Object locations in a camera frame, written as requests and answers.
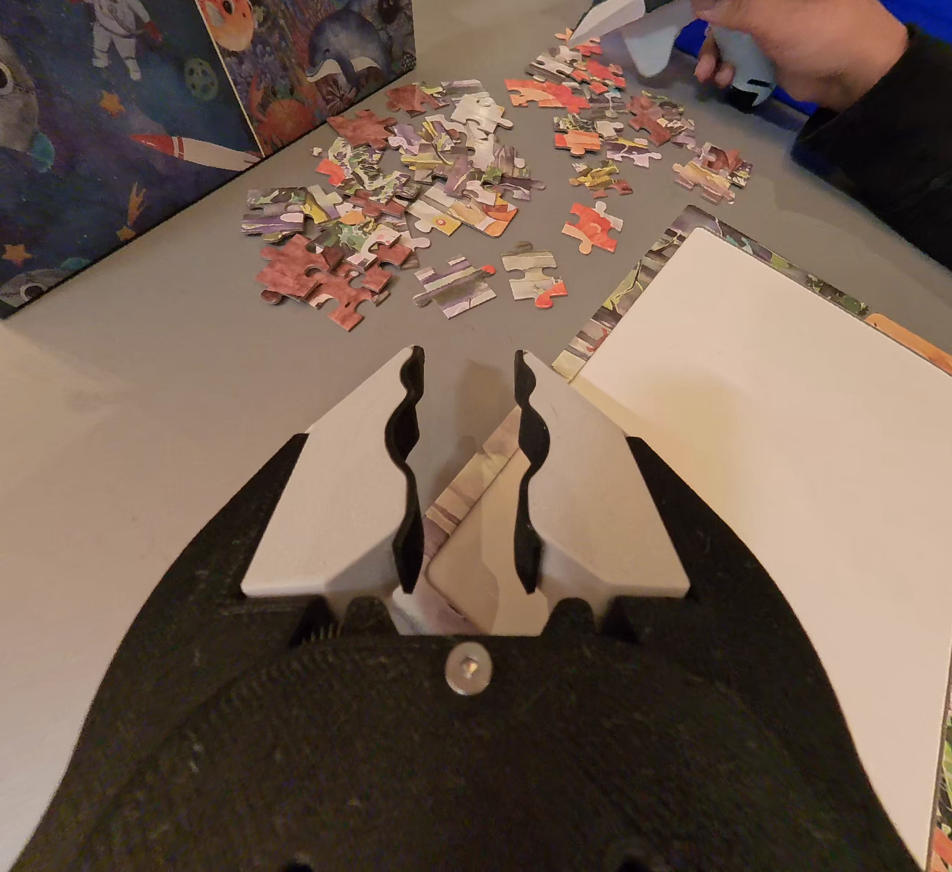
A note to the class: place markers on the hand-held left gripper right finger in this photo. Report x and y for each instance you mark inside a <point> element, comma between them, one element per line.
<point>610,515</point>

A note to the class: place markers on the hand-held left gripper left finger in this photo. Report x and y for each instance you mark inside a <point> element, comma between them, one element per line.
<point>320,515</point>

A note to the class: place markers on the jigsaw puzzle frame board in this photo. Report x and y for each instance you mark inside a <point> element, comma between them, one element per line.
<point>781,478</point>

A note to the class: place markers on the pile of jigsaw puzzle pieces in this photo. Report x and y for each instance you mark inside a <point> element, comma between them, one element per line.
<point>416,202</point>

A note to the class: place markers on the person's right forearm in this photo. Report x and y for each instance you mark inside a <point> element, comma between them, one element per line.
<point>892,158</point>

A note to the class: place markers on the person's right hand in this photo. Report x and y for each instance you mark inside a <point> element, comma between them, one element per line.
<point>825,31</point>

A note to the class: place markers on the illustrated cardboard puzzle box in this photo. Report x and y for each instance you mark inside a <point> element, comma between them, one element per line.
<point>149,105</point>

